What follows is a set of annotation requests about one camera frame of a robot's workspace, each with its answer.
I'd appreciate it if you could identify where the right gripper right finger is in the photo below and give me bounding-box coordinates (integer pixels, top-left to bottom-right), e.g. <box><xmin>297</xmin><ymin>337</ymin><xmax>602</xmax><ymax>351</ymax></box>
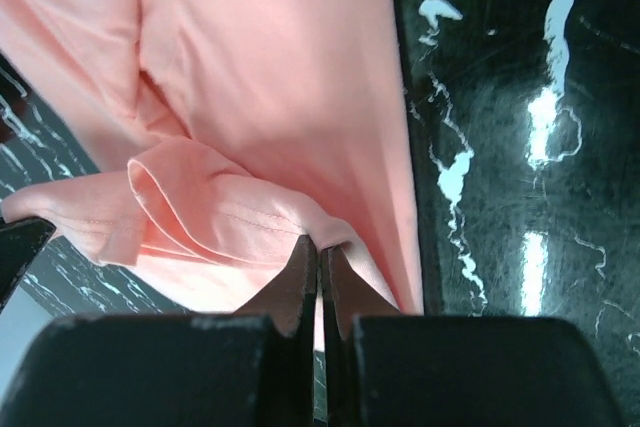
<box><xmin>320</xmin><ymin>247</ymin><xmax>615</xmax><ymax>426</ymax></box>

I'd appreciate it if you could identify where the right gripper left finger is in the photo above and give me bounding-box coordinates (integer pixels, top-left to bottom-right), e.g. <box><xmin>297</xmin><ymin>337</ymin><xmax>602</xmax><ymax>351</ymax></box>
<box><xmin>22</xmin><ymin>236</ymin><xmax>316</xmax><ymax>426</ymax></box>

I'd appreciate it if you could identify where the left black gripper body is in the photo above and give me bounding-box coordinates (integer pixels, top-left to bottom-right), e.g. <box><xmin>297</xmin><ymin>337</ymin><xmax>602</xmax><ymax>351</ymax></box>
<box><xmin>0</xmin><ymin>217</ymin><xmax>56</xmax><ymax>310</ymax></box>

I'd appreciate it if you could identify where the salmon pink t-shirt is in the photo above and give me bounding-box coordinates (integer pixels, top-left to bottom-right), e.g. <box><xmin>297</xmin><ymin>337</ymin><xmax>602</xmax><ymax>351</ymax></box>
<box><xmin>1</xmin><ymin>0</ymin><xmax>423</xmax><ymax>314</ymax></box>

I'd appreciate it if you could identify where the black marble pattern mat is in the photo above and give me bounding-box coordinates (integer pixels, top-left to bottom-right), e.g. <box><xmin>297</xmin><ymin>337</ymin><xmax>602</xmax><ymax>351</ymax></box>
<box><xmin>1</xmin><ymin>0</ymin><xmax>639</xmax><ymax>426</ymax></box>

